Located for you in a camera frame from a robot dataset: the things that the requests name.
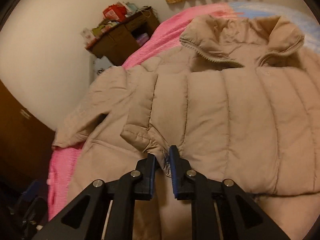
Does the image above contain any beige quilted puffer jacket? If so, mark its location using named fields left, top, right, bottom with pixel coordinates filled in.
left=53, top=15, right=319, bottom=239

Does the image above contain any pink knitted blanket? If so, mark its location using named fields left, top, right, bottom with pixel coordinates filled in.
left=47, top=3, right=237, bottom=219

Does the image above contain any dark brown wooden door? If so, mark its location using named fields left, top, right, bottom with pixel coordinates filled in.
left=1, top=83, right=54, bottom=188

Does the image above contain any white paper bag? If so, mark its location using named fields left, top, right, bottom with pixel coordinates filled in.
left=89, top=55, right=113, bottom=83

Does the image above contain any dark wooden cabinet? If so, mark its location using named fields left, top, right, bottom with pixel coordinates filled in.
left=86, top=6, right=160, bottom=66

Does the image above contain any blue patterned bed blanket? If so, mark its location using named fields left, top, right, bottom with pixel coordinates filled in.
left=228, top=2, right=320, bottom=54

